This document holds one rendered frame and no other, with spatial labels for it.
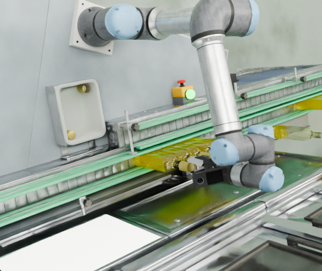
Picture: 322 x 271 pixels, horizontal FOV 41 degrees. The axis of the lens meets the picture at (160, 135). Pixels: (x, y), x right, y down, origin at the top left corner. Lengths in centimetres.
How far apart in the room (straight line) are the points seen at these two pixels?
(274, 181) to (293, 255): 20
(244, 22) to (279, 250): 65
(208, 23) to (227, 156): 36
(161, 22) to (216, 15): 36
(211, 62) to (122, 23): 45
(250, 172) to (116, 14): 69
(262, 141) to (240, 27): 34
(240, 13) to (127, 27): 43
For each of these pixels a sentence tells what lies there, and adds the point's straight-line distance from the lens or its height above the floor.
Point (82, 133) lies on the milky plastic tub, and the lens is 170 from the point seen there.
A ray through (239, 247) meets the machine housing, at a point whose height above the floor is 147.
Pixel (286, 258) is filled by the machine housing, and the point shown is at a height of 161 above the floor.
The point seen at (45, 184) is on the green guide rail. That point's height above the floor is 96.
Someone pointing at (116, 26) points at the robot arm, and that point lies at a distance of 151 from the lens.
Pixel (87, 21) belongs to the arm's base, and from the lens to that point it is 165.
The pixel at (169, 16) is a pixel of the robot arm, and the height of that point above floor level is 111.
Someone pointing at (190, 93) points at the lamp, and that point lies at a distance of 191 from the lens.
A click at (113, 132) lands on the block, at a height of 86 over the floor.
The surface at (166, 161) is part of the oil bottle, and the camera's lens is 155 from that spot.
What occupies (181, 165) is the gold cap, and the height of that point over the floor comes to 115.
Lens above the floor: 226
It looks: 51 degrees down
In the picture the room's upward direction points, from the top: 97 degrees clockwise
